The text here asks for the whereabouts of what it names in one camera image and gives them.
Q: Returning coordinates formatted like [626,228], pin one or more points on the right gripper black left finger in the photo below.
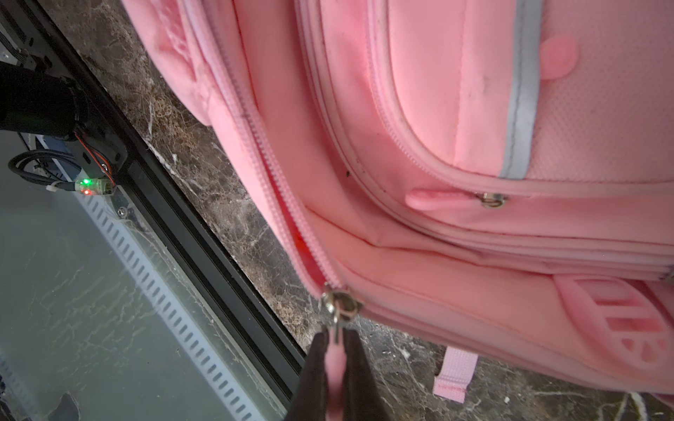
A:
[310,399]

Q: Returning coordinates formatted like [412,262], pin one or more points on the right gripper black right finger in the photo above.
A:
[360,398]

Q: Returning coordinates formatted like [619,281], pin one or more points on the pink backpack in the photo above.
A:
[494,176]

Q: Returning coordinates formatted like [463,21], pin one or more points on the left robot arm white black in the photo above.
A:
[36,103]

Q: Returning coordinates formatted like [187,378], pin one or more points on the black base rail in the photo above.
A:
[101,54]

